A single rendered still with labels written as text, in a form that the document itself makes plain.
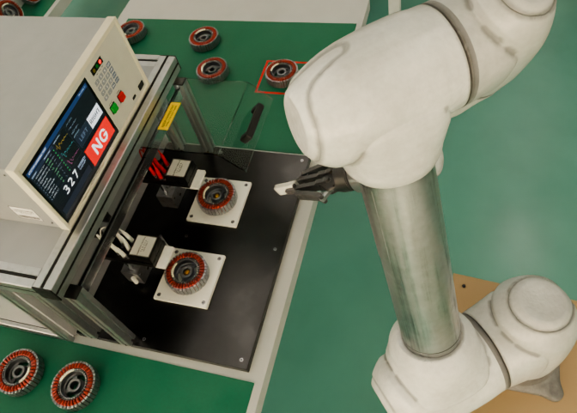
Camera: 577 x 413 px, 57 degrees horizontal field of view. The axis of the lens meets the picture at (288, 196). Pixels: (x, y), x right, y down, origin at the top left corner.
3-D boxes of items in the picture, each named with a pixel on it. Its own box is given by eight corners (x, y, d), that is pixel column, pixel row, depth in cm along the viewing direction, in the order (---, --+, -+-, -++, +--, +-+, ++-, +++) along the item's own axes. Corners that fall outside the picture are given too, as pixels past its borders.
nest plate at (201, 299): (226, 257, 143) (224, 255, 142) (207, 309, 135) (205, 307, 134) (175, 249, 147) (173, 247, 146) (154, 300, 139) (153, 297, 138)
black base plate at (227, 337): (311, 160, 160) (310, 155, 158) (249, 373, 126) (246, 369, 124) (170, 147, 173) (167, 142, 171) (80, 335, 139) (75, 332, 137)
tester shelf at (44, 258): (181, 68, 144) (175, 55, 140) (61, 300, 108) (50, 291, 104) (45, 61, 156) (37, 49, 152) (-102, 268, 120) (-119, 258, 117)
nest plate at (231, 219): (252, 184, 155) (251, 181, 154) (236, 227, 148) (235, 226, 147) (204, 179, 160) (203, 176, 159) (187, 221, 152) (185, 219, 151)
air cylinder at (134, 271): (155, 258, 146) (148, 249, 142) (145, 283, 142) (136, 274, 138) (139, 256, 148) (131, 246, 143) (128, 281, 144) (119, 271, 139)
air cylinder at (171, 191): (186, 187, 159) (180, 176, 154) (178, 208, 155) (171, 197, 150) (172, 185, 160) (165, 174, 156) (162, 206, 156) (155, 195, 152)
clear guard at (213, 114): (273, 100, 140) (269, 82, 135) (246, 172, 128) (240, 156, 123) (162, 92, 149) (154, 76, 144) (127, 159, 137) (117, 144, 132)
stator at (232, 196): (243, 186, 154) (239, 179, 151) (230, 219, 148) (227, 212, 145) (208, 182, 157) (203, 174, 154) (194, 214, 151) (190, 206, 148)
